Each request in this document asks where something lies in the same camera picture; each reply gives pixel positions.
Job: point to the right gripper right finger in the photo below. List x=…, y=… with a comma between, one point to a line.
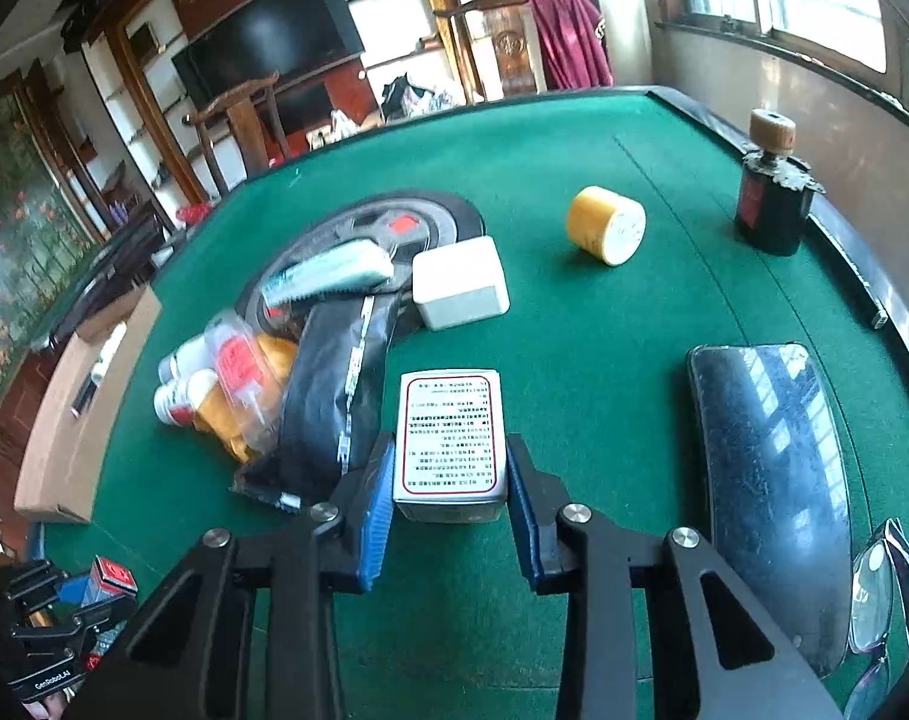
x=715, y=651

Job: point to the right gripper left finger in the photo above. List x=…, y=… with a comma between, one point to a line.
x=186, y=651

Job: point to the red white medicine box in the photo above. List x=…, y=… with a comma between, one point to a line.
x=107, y=579

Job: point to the yellow snack packet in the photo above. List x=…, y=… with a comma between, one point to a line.
x=242, y=409

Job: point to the black foil pouch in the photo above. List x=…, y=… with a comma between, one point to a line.
x=331, y=409

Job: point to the playing card box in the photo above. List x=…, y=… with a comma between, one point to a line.
x=450, y=447

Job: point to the teal tissue packet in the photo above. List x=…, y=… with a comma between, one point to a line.
x=352, y=266

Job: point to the yellow tape roll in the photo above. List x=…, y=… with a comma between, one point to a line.
x=605, y=224

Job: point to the cardboard box tray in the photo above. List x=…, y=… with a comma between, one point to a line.
x=64, y=457

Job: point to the black glasses case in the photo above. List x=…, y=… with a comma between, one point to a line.
x=777, y=489

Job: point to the eyeglasses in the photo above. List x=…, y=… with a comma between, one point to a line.
x=880, y=579

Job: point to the white tube container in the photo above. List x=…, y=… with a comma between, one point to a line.
x=176, y=402

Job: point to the white power adapter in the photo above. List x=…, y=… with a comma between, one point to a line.
x=459, y=283

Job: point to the dark perfume bottle wooden cap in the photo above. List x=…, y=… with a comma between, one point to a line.
x=776, y=190

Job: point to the round mahjong table centre panel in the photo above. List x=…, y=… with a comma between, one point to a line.
x=402, y=223

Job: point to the wooden chair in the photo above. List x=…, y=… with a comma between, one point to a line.
x=238, y=106

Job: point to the black television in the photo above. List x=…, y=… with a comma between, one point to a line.
x=290, y=37

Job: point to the red cloth on chair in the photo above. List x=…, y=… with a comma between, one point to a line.
x=571, y=33

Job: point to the wooden armchair with cloth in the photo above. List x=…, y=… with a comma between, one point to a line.
x=497, y=54

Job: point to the flower wall painting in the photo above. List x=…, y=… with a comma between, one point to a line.
x=43, y=245

